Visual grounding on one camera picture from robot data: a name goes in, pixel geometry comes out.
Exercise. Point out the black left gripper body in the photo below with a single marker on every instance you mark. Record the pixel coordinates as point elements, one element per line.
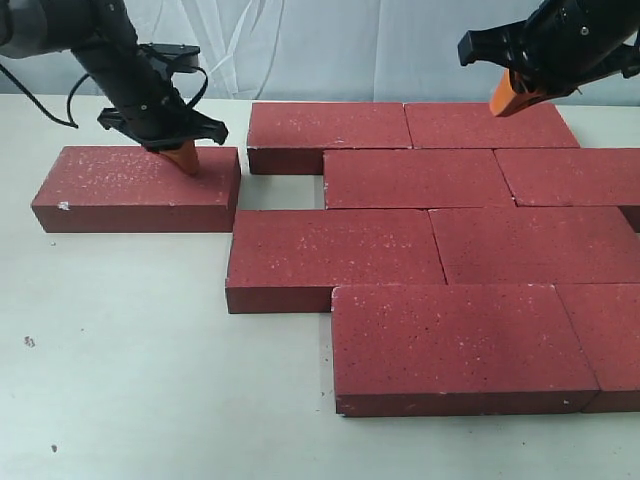
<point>146,106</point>

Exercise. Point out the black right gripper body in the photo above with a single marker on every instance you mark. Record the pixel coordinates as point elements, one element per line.
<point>560,47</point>

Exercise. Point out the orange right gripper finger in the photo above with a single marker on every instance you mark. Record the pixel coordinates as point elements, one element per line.
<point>513,94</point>

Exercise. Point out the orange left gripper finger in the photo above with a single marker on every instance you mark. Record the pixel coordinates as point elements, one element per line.
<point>185,158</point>

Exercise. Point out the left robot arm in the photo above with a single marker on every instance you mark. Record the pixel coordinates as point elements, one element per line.
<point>35,28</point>

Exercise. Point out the red brick right third row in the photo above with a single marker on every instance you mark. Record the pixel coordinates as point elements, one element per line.
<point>564,177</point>

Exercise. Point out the red brick middle row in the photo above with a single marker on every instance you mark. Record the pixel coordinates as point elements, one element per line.
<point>539,245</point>

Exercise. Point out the red brick front right row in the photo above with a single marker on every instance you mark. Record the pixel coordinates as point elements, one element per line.
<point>605,318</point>

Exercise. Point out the red brick front left row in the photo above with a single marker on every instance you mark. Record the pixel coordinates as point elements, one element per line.
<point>438,350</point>

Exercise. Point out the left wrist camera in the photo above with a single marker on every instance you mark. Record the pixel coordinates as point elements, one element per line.
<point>169,59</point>

